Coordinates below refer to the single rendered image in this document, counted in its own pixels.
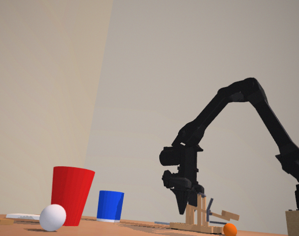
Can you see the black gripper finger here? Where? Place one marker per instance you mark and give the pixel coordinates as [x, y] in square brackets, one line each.
[192, 199]
[182, 196]

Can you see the blue mug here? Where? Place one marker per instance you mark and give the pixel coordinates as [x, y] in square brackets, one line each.
[109, 206]

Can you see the white ball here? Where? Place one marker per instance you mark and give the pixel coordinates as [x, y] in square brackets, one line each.
[52, 217]

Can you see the orange ball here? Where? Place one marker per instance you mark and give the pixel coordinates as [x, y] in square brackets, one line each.
[230, 230]

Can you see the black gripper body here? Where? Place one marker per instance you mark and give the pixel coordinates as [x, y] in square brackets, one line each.
[187, 179]

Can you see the red plastic cup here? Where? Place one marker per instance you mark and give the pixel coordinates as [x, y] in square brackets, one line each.
[70, 189]

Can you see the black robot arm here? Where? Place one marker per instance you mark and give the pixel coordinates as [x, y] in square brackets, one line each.
[247, 90]

